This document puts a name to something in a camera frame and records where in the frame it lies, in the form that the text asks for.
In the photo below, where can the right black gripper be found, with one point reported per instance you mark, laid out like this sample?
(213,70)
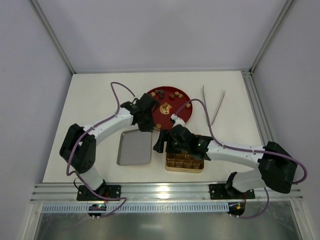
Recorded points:
(167,141)

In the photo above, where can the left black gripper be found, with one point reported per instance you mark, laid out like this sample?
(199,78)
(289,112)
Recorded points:
(145,122)

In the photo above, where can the silver square box lid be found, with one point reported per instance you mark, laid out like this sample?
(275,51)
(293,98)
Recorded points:
(135,148)

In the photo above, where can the metal tongs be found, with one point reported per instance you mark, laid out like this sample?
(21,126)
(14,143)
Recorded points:
(214,105)

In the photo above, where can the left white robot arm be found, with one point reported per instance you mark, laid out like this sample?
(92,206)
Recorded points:
(79,145)

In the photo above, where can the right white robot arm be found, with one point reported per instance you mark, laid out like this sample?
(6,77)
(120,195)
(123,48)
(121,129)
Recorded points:
(270,165)

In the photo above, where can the gold chocolate box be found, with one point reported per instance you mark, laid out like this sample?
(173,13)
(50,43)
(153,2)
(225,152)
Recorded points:
(179,161)

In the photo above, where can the round red plate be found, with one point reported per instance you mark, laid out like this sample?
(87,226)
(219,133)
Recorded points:
(170,100)

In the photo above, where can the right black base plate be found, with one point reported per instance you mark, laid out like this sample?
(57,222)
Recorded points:
(217,191)

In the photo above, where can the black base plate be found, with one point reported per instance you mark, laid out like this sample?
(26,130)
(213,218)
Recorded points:
(106,191)
(217,191)

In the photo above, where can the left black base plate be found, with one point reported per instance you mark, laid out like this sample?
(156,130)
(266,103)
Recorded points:
(106,191)

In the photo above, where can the white slotted cable duct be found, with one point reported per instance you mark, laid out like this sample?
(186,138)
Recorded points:
(136,207)

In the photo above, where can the aluminium mounting rail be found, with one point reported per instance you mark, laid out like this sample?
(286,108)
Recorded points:
(154,192)

